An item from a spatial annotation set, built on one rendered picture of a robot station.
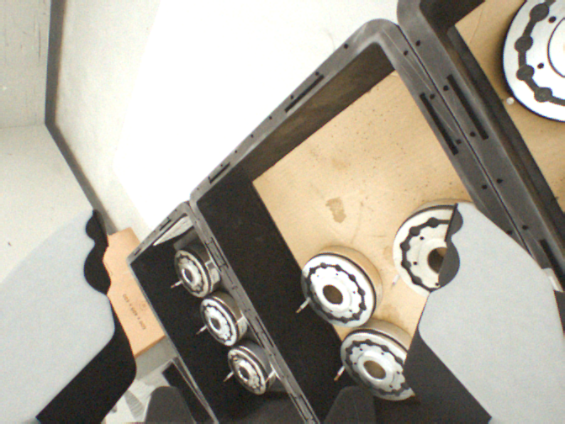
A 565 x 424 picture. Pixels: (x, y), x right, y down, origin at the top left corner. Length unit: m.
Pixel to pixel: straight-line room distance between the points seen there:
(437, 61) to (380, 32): 0.04
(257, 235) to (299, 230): 0.06
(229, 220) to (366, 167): 0.19
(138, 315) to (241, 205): 2.50
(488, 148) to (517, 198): 0.04
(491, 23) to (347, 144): 0.16
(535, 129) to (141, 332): 2.79
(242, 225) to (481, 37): 0.32
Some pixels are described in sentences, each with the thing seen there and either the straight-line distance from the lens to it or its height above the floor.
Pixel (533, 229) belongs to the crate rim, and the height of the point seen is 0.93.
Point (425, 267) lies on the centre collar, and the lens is 0.32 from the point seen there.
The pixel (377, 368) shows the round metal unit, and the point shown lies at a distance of 0.45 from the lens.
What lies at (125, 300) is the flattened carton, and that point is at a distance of 2.90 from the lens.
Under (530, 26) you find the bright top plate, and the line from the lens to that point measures 0.29.
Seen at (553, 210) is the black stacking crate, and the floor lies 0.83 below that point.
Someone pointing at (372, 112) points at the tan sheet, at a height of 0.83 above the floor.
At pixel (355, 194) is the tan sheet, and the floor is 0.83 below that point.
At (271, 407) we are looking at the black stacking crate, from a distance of 0.66.
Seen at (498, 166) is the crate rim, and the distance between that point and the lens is 0.22.
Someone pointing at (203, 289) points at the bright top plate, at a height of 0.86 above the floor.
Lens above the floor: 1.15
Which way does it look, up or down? 48 degrees down
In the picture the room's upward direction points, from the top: 118 degrees counter-clockwise
